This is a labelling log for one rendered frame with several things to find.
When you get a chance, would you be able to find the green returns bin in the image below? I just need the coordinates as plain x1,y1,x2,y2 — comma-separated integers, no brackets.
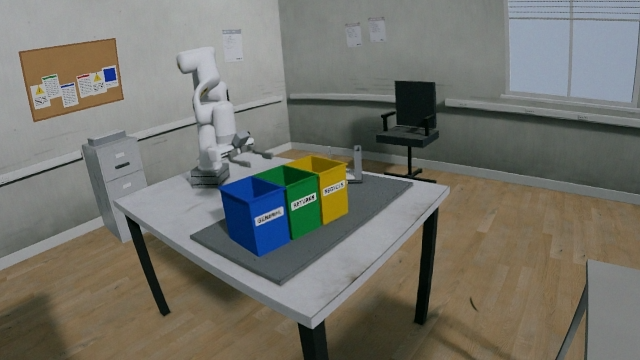
252,165,321,240

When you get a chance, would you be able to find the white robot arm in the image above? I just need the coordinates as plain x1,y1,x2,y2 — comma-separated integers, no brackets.
176,47,251,171

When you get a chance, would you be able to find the blue storage bin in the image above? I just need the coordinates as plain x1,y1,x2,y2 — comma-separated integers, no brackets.
218,175,290,257

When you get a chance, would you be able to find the yellow recycle bin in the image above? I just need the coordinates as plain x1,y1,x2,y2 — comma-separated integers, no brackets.
283,155,348,225

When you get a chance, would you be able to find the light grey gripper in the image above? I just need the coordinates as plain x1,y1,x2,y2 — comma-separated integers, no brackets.
208,138,274,168

